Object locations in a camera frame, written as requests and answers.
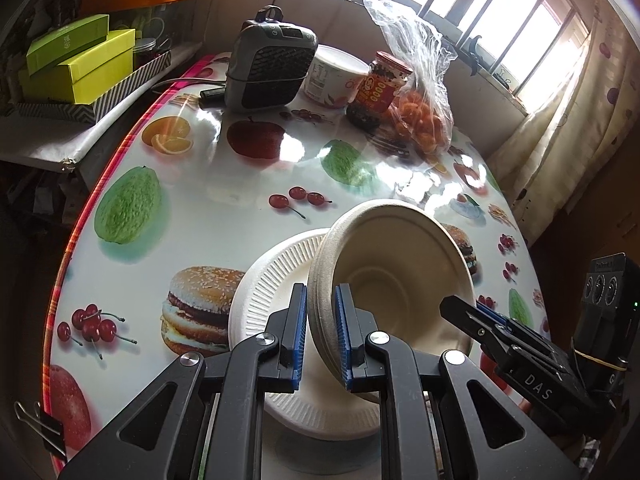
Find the fruit print tablecloth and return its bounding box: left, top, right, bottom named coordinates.
left=42, top=52, right=553, bottom=480

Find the pile of oranges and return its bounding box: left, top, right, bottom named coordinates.
left=390, top=87, right=448, bottom=156

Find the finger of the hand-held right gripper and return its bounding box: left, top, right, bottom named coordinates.
left=477, top=302, right=556, bottom=356
left=440, top=296, right=521, bottom=366

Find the black heater cable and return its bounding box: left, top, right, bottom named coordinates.
left=155, top=76, right=228, bottom=92

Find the black binder clip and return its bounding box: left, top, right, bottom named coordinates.
left=14, top=400, right=67, bottom=458

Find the grey portable fan heater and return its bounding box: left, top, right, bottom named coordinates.
left=225, top=5, right=319, bottom=113

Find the white plastic tub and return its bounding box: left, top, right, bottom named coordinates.
left=302, top=45, right=371, bottom=110

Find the white board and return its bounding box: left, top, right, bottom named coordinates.
left=0, top=42, right=201, bottom=171

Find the clear plastic bag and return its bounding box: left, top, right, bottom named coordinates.
left=363, top=0, right=457, bottom=158

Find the flat green box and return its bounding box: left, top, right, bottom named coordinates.
left=26, top=14, right=110, bottom=77

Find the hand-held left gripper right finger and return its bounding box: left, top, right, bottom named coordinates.
left=334, top=282, right=583, bottom=480

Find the white paper plate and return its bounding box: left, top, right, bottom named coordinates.
left=229, top=228, right=382, bottom=438

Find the thick green box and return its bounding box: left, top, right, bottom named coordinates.
left=56, top=29, right=136, bottom=103

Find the striped grey box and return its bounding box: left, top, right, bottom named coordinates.
left=15, top=50, right=172, bottom=123

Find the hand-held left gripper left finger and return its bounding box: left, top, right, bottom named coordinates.
left=57, top=282, right=308, bottom=480

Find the glass jar with red label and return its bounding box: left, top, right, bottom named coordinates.
left=346, top=51, right=415, bottom=131

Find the fruit print curtain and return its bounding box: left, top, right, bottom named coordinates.
left=487, top=0, right=640, bottom=246

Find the black window latch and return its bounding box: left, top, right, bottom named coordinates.
left=467, top=35, right=485, bottom=73

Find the glass jar with dark lid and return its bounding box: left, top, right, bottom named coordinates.
left=132, top=37, right=161, bottom=68

